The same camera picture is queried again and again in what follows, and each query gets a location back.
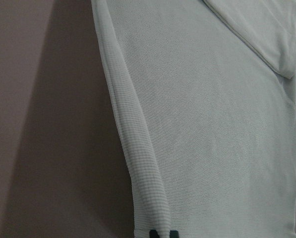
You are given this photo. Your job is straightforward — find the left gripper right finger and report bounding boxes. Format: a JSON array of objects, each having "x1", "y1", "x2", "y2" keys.
[{"x1": 169, "y1": 230, "x2": 179, "y2": 238}]

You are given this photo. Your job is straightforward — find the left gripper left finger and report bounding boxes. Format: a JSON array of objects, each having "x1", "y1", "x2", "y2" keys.
[{"x1": 149, "y1": 230, "x2": 160, "y2": 238}]

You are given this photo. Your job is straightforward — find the olive green t-shirt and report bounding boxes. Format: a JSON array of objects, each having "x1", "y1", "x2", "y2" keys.
[{"x1": 92, "y1": 0, "x2": 296, "y2": 238}]

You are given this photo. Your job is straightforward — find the brown paper table mat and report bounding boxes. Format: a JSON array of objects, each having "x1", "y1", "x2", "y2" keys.
[{"x1": 0, "y1": 0, "x2": 135, "y2": 238}]

